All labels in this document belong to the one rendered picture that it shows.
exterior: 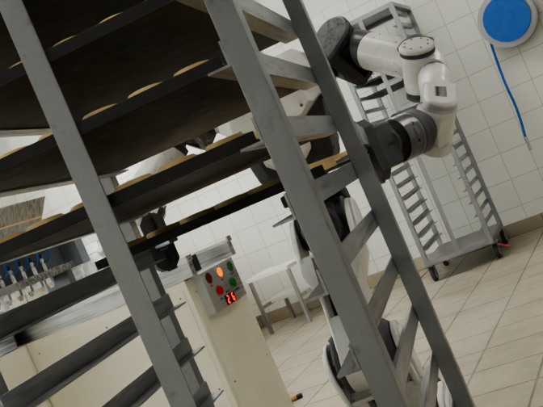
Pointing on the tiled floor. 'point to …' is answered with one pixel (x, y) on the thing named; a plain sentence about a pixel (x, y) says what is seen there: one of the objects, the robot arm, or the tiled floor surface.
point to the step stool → (281, 291)
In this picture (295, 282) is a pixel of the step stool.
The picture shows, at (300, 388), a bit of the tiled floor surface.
